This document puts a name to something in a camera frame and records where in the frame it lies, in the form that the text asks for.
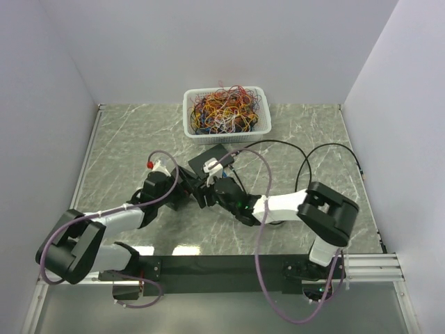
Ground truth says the black network switch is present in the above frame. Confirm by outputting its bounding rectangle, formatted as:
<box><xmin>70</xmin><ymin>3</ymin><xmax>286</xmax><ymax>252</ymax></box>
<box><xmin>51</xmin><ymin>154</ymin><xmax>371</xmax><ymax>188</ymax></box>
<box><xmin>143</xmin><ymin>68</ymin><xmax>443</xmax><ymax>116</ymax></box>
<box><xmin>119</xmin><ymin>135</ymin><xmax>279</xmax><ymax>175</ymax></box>
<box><xmin>165</xmin><ymin>192</ymin><xmax>190</xmax><ymax>211</ymax></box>
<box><xmin>187</xmin><ymin>144</ymin><xmax>236</xmax><ymax>180</ymax></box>

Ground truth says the black ethernet cable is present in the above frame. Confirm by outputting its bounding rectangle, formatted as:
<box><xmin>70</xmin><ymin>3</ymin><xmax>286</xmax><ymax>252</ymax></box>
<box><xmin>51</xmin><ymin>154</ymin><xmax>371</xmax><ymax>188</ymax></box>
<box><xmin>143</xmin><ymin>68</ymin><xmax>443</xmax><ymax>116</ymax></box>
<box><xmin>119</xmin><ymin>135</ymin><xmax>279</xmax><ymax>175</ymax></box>
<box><xmin>229</xmin><ymin>139</ymin><xmax>368</xmax><ymax>191</ymax></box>

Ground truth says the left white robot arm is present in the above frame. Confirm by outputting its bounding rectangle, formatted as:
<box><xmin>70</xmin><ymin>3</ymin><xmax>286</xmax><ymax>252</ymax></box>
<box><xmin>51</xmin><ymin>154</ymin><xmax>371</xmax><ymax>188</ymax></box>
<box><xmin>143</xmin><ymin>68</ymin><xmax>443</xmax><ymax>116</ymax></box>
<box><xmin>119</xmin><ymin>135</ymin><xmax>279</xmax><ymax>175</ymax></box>
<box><xmin>35</xmin><ymin>167</ymin><xmax>203</xmax><ymax>284</ymax></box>

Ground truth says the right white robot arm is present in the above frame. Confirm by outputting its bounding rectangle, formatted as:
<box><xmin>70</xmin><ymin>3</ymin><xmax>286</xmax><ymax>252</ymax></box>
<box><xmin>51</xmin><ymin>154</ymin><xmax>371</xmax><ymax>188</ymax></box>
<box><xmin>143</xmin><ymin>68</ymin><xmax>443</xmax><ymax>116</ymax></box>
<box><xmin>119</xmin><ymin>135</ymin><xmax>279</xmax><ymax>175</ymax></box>
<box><xmin>197</xmin><ymin>177</ymin><xmax>359</xmax><ymax>278</ymax></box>

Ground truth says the white plastic basket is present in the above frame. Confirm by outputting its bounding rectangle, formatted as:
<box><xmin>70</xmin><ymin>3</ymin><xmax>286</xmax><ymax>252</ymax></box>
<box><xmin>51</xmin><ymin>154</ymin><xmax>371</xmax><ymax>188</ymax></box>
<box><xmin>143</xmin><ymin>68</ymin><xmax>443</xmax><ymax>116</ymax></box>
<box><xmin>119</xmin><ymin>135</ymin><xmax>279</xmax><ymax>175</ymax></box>
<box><xmin>182</xmin><ymin>86</ymin><xmax>272</xmax><ymax>145</ymax></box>

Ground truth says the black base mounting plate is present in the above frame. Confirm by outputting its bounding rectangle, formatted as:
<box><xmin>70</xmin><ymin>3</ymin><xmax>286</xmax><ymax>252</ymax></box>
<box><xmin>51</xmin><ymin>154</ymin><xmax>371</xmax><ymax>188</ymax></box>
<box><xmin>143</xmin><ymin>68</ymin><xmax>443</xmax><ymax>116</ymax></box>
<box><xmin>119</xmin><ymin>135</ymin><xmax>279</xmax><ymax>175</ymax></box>
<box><xmin>99</xmin><ymin>255</ymin><xmax>314</xmax><ymax>297</ymax></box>

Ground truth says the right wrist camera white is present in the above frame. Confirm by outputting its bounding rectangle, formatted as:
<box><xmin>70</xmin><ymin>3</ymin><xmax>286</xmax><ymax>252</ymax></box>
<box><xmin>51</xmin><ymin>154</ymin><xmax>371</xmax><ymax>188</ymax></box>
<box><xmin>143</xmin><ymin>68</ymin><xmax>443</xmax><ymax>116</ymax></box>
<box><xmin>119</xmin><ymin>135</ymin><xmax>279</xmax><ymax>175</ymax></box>
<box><xmin>203</xmin><ymin>158</ymin><xmax>223</xmax><ymax>187</ymax></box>

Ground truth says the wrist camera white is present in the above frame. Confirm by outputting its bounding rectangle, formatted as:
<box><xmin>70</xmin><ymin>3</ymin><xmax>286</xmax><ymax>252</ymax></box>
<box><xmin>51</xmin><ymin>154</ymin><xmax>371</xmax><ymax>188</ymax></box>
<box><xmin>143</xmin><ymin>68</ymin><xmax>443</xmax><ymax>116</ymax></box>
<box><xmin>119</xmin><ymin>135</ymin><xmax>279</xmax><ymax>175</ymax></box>
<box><xmin>203</xmin><ymin>158</ymin><xmax>223</xmax><ymax>187</ymax></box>
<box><xmin>146</xmin><ymin>159</ymin><xmax>170</xmax><ymax>175</ymax></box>

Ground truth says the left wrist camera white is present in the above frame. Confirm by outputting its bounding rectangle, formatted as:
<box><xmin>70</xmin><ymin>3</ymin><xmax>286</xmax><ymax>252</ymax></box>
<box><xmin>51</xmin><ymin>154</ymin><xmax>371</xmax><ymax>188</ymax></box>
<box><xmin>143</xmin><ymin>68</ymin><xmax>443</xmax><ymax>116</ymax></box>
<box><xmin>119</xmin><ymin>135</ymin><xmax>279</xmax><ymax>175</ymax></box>
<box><xmin>146</xmin><ymin>159</ymin><xmax>170</xmax><ymax>175</ymax></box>

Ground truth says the tangled colourful wires bundle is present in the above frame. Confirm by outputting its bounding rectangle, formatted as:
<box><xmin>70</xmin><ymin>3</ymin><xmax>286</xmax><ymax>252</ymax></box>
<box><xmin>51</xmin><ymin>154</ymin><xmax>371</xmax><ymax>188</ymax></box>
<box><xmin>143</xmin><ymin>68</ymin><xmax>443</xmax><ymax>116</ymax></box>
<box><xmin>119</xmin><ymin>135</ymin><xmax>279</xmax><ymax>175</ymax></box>
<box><xmin>189</xmin><ymin>80</ymin><xmax>262</xmax><ymax>136</ymax></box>

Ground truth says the aluminium frame rail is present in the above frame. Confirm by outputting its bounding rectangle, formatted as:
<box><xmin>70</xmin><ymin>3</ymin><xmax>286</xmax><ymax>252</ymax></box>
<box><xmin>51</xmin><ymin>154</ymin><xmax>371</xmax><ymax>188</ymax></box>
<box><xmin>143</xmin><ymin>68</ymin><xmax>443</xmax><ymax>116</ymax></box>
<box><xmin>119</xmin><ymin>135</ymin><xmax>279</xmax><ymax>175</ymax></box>
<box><xmin>35</xmin><ymin>104</ymin><xmax>107</xmax><ymax>285</ymax></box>

